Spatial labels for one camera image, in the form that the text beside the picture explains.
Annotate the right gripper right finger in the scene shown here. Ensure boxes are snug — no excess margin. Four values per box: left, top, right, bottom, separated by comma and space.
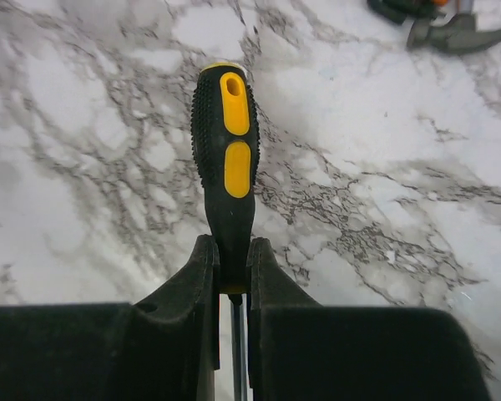
247, 238, 489, 400

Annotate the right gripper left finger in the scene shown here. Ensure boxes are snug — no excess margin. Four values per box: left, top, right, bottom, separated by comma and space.
0, 235, 219, 400

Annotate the yellow black screwdriver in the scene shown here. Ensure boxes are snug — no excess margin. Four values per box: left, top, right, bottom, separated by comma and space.
190, 63, 260, 400

